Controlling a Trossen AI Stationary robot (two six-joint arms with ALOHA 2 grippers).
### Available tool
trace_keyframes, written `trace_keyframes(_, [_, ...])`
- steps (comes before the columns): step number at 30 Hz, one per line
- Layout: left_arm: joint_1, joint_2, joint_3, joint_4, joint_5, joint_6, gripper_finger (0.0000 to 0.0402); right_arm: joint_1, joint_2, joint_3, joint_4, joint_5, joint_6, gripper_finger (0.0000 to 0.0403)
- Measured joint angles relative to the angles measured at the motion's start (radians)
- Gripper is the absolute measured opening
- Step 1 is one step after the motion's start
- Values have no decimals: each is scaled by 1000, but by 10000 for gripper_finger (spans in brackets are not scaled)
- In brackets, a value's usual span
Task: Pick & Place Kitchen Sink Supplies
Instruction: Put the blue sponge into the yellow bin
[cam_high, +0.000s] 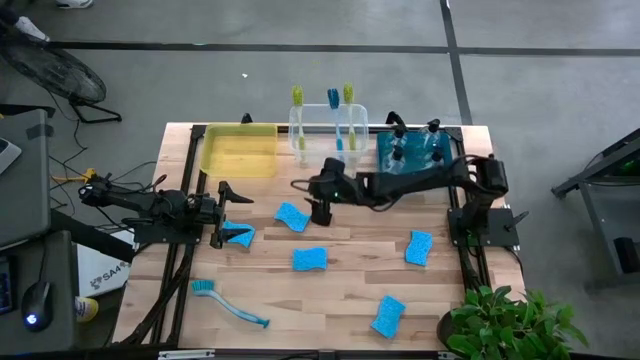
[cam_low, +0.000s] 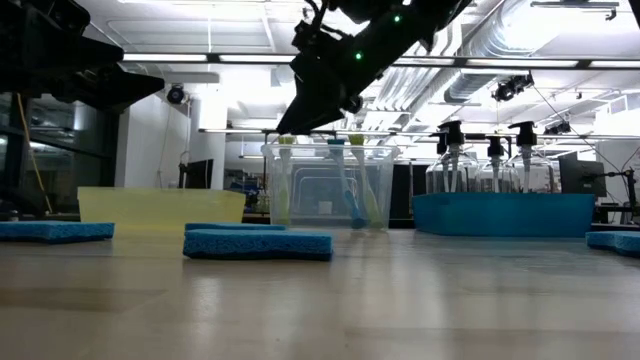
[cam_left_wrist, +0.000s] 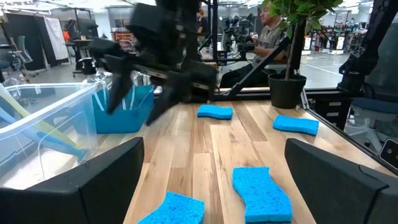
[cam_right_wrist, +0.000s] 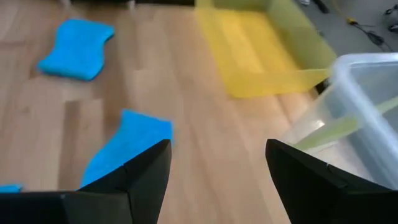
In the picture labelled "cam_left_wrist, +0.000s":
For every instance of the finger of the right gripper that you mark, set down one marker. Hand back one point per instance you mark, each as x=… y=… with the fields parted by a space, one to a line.
x=171 y=96
x=119 y=84

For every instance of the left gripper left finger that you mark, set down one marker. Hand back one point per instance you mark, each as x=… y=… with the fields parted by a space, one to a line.
x=109 y=186

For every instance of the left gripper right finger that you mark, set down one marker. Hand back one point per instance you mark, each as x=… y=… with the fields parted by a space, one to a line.
x=335 y=186

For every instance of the clear glass soap dispenser bottle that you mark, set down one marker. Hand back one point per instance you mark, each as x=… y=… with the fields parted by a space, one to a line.
x=133 y=95
x=88 y=67

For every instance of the blue cellulose sponge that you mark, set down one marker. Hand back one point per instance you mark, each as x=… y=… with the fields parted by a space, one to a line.
x=215 y=111
x=262 y=194
x=296 y=124
x=175 y=208

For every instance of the blue bristle dish brush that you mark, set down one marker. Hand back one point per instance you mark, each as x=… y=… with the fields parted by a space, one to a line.
x=62 y=146

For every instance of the green bristle dish brush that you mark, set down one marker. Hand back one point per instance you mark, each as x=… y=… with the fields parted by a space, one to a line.
x=37 y=121

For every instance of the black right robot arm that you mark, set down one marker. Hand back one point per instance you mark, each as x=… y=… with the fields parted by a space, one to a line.
x=186 y=18

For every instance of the blue plastic bin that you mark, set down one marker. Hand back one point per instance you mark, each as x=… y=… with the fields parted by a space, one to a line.
x=124 y=118

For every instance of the clear plastic bin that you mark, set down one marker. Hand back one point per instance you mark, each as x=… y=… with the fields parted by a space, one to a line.
x=71 y=109

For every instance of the person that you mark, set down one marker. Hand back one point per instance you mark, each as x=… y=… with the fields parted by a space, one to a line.
x=202 y=21
x=270 y=37

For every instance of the white base office chair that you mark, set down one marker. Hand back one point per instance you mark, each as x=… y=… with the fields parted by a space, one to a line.
x=373 y=124

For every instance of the white hanging sheet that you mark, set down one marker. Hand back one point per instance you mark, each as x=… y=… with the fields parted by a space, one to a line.
x=56 y=37

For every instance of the grey office chair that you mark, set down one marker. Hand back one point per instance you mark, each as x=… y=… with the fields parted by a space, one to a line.
x=18 y=53

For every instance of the black plant pot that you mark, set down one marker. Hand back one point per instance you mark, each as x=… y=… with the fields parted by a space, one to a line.
x=287 y=91

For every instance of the black partition panel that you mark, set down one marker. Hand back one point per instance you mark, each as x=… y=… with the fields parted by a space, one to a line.
x=21 y=40

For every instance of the green leafy plant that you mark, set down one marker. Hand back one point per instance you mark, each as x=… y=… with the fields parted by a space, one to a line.
x=298 y=12

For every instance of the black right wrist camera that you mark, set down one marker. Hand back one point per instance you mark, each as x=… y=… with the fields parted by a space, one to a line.
x=150 y=21

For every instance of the black table-level camera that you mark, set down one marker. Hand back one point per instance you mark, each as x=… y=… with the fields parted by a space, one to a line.
x=388 y=152

